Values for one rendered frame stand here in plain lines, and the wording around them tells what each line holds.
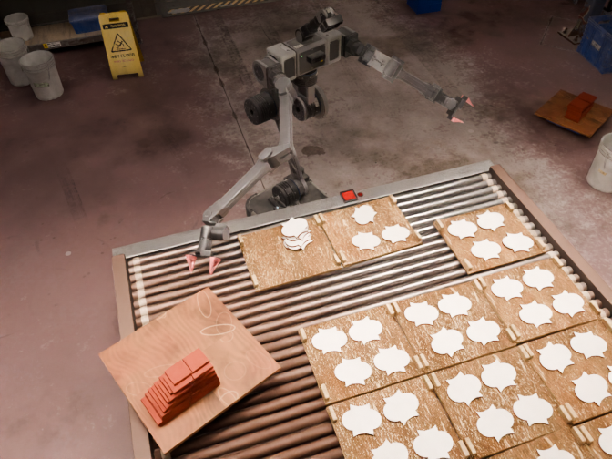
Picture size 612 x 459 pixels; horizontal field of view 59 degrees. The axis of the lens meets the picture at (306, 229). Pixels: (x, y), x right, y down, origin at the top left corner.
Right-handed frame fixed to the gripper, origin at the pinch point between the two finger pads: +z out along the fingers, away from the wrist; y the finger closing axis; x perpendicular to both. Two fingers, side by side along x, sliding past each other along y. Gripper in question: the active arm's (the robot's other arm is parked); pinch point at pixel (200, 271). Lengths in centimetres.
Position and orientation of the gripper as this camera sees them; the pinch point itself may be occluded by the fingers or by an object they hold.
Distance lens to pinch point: 242.1
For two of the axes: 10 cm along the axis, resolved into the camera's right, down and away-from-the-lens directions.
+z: -1.2, 9.8, -1.5
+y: 9.5, 0.7, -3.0
